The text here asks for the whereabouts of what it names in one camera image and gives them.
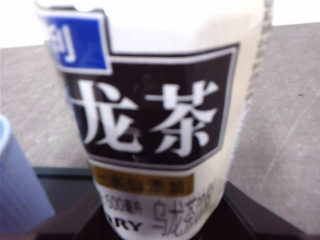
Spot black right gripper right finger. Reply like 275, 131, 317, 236
216, 181, 310, 240

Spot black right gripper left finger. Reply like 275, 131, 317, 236
24, 190, 121, 240

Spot blue ribbed plastic cup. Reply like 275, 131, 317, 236
0, 116, 56, 232

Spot dark teal flat tray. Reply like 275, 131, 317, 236
32, 166, 101, 221

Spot dark oolong tea bottle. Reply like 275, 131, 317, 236
33, 0, 274, 240

